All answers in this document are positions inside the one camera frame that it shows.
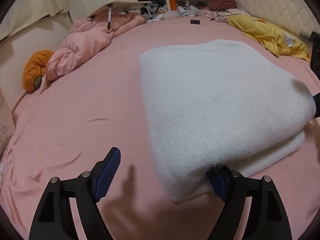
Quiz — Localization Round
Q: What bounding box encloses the cream curtain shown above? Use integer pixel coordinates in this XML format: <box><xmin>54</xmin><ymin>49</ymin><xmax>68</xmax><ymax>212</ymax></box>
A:
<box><xmin>0</xmin><ymin>0</ymin><xmax>83</xmax><ymax>40</ymax></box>

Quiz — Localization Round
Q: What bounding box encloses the black cable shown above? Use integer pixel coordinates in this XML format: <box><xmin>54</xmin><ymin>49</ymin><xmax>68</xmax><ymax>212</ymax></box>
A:
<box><xmin>215</xmin><ymin>3</ymin><xmax>253</xmax><ymax>22</ymax></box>

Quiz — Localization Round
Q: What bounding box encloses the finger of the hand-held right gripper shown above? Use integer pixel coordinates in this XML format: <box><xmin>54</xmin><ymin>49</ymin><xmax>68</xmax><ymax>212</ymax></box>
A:
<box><xmin>309</xmin><ymin>31</ymin><xmax>320</xmax><ymax>77</ymax></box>
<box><xmin>312</xmin><ymin>94</ymin><xmax>320</xmax><ymax>118</ymax></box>

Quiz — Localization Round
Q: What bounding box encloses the dark red bag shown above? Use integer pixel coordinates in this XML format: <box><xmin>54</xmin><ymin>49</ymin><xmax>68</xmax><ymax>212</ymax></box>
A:
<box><xmin>208</xmin><ymin>0</ymin><xmax>237</xmax><ymax>11</ymax></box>

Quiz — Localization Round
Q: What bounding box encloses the folding lap table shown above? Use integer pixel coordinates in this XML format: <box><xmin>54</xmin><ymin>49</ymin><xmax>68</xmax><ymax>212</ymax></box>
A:
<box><xmin>87</xmin><ymin>1</ymin><xmax>152</xmax><ymax>29</ymax></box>

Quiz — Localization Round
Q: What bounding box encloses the cream tufted headboard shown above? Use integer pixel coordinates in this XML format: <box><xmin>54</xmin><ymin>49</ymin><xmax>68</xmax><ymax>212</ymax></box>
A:
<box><xmin>216</xmin><ymin>0</ymin><xmax>320</xmax><ymax>53</ymax></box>

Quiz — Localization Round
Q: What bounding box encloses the pink crumpled duvet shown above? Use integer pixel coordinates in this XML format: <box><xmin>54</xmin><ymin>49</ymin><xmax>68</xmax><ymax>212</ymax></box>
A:
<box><xmin>40</xmin><ymin>12</ymin><xmax>145</xmax><ymax>94</ymax></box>

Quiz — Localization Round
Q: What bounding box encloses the orange pumpkin plush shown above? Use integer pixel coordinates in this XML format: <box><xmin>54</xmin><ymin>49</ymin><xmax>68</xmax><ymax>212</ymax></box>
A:
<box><xmin>22</xmin><ymin>50</ymin><xmax>55</xmax><ymax>92</ymax></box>

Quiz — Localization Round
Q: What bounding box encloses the white fuzzy knit sweater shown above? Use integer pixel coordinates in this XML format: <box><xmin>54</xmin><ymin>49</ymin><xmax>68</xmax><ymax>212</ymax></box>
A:
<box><xmin>139</xmin><ymin>39</ymin><xmax>317</xmax><ymax>202</ymax></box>

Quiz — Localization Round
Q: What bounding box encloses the cardboard box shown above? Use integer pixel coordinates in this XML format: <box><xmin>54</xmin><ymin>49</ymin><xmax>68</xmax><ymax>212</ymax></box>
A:
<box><xmin>0</xmin><ymin>85</ymin><xmax>17</xmax><ymax>153</ymax></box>

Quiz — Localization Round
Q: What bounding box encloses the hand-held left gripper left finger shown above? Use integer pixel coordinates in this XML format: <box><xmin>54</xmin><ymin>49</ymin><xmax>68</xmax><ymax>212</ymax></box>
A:
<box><xmin>29</xmin><ymin>147</ymin><xmax>122</xmax><ymax>240</ymax></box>

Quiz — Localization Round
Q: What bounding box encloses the white cloth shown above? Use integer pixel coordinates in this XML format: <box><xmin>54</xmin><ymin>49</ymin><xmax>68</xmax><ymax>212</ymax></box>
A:
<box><xmin>145</xmin><ymin>14</ymin><xmax>165</xmax><ymax>23</ymax></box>

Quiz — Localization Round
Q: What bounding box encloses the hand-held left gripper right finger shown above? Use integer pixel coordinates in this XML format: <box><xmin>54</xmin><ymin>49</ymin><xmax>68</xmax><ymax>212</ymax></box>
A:
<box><xmin>206</xmin><ymin>164</ymin><xmax>293</xmax><ymax>240</ymax></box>

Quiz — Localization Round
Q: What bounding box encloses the yellow cat print pillow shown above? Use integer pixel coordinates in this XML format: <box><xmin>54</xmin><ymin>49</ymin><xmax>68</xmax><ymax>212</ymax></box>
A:
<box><xmin>227</xmin><ymin>14</ymin><xmax>311</xmax><ymax>62</ymax></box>

